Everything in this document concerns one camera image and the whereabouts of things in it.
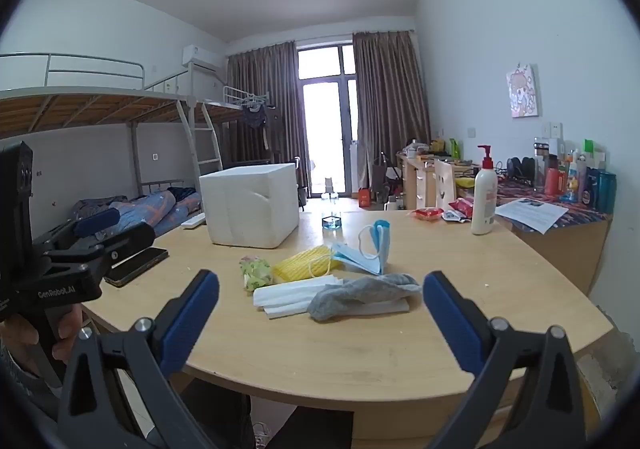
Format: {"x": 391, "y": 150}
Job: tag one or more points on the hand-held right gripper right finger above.
{"x": 452, "y": 324}

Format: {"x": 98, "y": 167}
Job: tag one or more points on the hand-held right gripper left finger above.
{"x": 192, "y": 316}

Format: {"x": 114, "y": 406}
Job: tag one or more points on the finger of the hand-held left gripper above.
{"x": 130, "y": 239}
{"x": 97, "y": 221}

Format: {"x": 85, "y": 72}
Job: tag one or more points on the green white wrapper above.
{"x": 255, "y": 271}

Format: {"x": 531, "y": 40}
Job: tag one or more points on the grey sock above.
{"x": 350, "y": 296}

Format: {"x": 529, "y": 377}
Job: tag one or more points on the yellow foam net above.
{"x": 300, "y": 264}

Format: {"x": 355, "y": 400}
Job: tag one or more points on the white foam box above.
{"x": 250, "y": 204}

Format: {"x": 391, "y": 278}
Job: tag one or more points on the person's left hand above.
{"x": 70, "y": 324}

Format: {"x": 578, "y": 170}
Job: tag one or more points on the black smartphone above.
{"x": 135, "y": 266}

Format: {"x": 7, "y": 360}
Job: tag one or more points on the blue patterned quilt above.
{"x": 150, "y": 211}

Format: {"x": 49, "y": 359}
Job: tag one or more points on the white remote control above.
{"x": 192, "y": 221}

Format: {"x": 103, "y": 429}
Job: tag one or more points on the white snack packet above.
{"x": 452, "y": 216}

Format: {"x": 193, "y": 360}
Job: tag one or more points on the metal bunk bed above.
{"x": 232, "y": 104}
{"x": 75, "y": 111}

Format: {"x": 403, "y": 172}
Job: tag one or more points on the red snack packet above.
{"x": 462, "y": 205}
{"x": 427, "y": 214}

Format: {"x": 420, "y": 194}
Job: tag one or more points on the metal bed ladder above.
{"x": 207, "y": 144}

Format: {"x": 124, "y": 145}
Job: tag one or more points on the white lotion pump bottle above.
{"x": 484, "y": 199}

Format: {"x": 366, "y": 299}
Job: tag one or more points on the printed paper sheet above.
{"x": 530, "y": 211}

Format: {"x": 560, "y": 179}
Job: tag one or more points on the wooden chair with smiley face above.
{"x": 444, "y": 186}

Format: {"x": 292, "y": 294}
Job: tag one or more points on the yellow foam roll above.
{"x": 465, "y": 183}

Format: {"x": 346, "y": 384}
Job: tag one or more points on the wooden desk with drawers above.
{"x": 415, "y": 179}

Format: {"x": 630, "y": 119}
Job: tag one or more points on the orange bag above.
{"x": 364, "y": 198}

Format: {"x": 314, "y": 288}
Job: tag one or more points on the clear spray bottle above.
{"x": 331, "y": 223}

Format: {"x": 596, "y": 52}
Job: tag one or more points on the black folding cart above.
{"x": 385, "y": 179}

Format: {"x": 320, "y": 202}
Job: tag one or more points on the black headphones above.
{"x": 520, "y": 169}

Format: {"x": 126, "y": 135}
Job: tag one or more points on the patterned tablecloth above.
{"x": 585, "y": 215}

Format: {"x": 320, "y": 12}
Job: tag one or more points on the hanging dark clothes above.
{"x": 257, "y": 121}

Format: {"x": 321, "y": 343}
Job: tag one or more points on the green bag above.
{"x": 455, "y": 149}

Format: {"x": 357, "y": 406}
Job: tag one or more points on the row of toiletry bottles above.
{"x": 575, "y": 179}

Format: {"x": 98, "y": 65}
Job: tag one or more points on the white air conditioner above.
{"x": 200, "y": 56}

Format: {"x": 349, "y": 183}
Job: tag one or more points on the brown curtain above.
{"x": 390, "y": 104}
{"x": 262, "y": 89}

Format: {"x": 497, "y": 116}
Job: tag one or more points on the glass balcony door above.
{"x": 325, "y": 119}

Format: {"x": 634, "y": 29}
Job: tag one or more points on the white double wall socket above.
{"x": 551, "y": 130}

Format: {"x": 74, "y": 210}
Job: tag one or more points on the cartoon wall poster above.
{"x": 523, "y": 91}

